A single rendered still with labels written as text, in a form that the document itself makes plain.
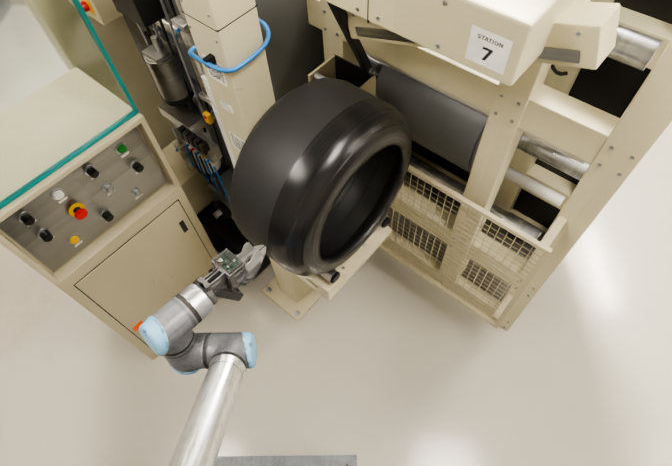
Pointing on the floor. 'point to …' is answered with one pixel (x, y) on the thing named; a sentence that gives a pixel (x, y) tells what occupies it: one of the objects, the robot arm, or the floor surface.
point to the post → (231, 54)
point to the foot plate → (291, 300)
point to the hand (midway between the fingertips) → (262, 250)
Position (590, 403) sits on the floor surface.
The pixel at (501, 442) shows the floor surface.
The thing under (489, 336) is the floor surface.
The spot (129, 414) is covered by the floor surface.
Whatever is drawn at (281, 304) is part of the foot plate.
